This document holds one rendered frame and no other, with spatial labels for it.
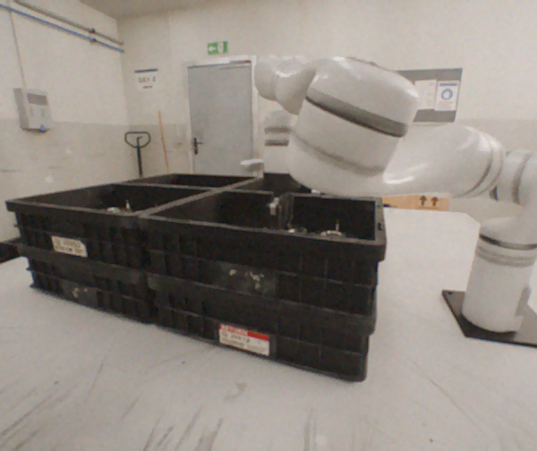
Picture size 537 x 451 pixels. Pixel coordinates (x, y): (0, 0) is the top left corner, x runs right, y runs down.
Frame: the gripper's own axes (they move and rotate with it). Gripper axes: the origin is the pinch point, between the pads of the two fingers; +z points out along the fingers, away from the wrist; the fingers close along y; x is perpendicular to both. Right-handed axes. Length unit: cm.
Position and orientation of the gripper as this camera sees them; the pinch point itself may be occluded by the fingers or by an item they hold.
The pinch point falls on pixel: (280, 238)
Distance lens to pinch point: 58.7
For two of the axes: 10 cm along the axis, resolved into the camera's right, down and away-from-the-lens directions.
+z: 0.0, 9.6, 2.9
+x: -9.6, -0.8, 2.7
